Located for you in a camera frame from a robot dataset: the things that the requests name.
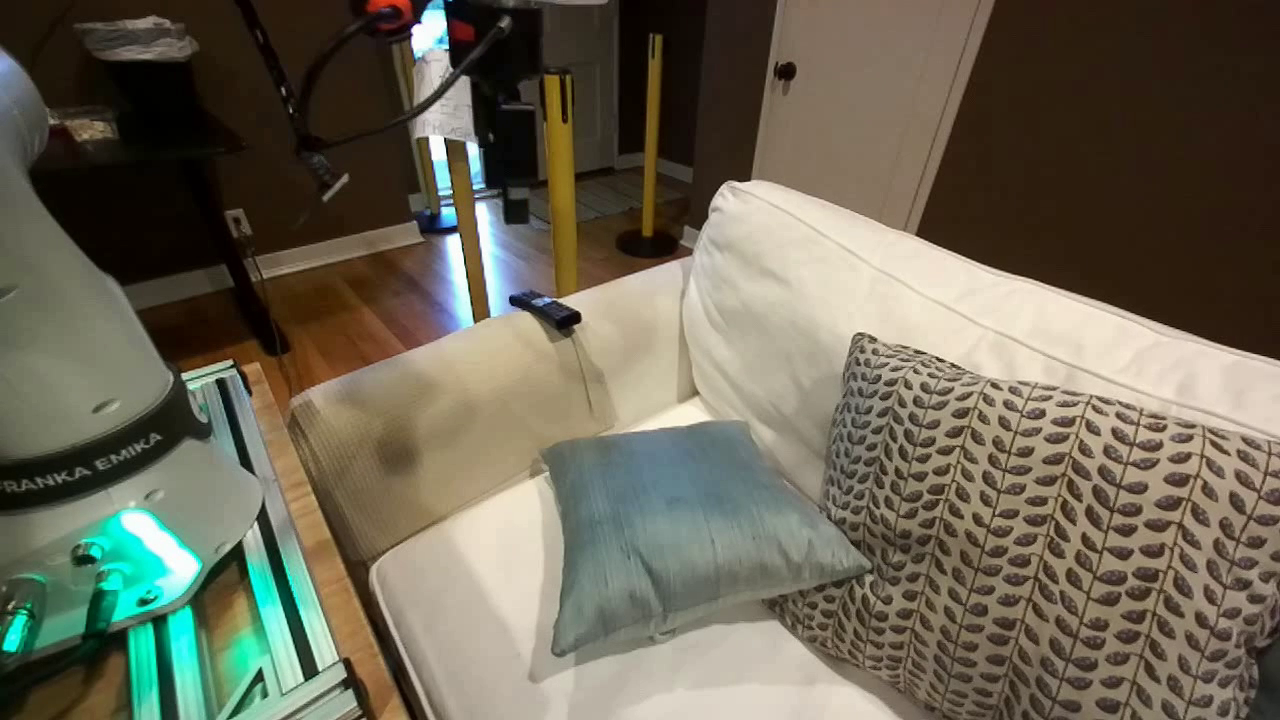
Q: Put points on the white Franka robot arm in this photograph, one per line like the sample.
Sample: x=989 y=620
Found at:
x=72 y=373

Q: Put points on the black remote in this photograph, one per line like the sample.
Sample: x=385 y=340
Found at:
x=546 y=308

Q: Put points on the blue square pillow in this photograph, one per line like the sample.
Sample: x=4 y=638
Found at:
x=687 y=526

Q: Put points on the yellow pole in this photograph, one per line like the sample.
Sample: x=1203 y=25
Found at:
x=562 y=184
x=423 y=146
x=652 y=134
x=470 y=226

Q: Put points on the white sofa back cushion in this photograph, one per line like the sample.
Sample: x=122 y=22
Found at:
x=824 y=307

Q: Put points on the beige armrest cover cloth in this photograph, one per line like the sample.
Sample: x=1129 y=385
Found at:
x=453 y=413

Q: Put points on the white sofa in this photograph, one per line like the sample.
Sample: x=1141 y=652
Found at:
x=464 y=612

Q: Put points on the black door knob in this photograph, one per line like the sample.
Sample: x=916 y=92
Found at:
x=787 y=70

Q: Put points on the white door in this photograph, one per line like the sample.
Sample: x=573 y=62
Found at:
x=855 y=106

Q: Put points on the grey leaf pattern pillow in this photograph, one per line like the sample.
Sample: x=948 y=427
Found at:
x=1065 y=545

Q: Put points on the white cloth bundle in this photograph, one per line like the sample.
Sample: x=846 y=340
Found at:
x=132 y=43

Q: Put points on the white wall outlet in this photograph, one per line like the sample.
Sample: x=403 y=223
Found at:
x=237 y=223

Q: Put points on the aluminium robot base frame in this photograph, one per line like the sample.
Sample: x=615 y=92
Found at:
x=285 y=624

